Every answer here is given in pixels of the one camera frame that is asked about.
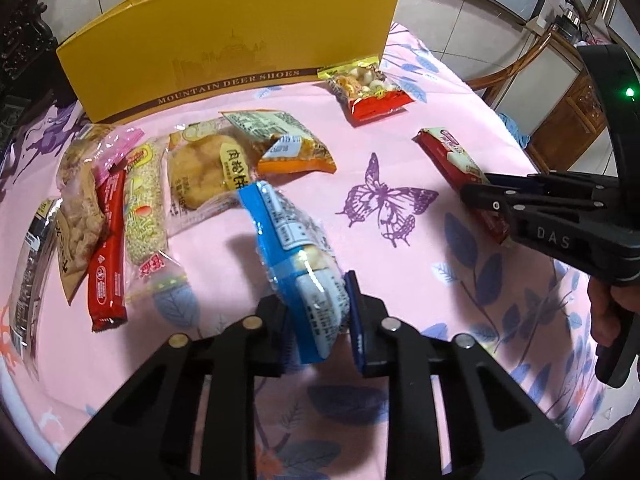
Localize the red yellow nut packet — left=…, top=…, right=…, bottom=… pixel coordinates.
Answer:
left=317, top=56, right=413, bottom=125

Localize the sesame bar packet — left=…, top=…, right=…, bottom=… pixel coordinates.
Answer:
left=124, top=136, right=186, bottom=307

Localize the red white snack bar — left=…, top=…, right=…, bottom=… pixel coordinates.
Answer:
left=413, top=127, right=509, bottom=245

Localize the pink floral table cloth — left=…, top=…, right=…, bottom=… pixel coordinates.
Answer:
left=1, top=25, right=603, bottom=479

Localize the orange green snack packet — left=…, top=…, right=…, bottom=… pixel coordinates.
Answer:
left=221, top=110, right=336, bottom=177

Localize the meat floss cake packet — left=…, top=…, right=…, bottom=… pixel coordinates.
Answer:
left=166, top=117, right=270, bottom=236

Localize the pink cookie bag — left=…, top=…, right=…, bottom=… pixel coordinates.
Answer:
left=91, top=126, right=144, bottom=186

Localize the red snack stick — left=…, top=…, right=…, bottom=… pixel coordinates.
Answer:
left=88, top=169, right=127, bottom=333

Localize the yellow cardboard shoe box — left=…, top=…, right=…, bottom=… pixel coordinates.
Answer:
left=56, top=0, right=398, bottom=124

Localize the blue clear cracker packet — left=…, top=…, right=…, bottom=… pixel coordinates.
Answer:
left=238, top=181, right=350, bottom=364

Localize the blue cloth on chair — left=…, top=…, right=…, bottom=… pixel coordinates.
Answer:
left=498, top=113, right=530, bottom=150

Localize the wooden chair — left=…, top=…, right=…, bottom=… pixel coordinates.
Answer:
left=466, top=28, right=617, bottom=176

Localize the brown paper peanut bag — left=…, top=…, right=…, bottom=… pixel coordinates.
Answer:
left=55, top=125, right=113, bottom=304

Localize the black silver snack stick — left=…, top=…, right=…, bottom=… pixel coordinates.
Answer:
left=9, top=198, right=62, bottom=378

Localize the right hand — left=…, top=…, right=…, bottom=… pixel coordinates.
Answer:
left=588, top=278, right=640, bottom=347

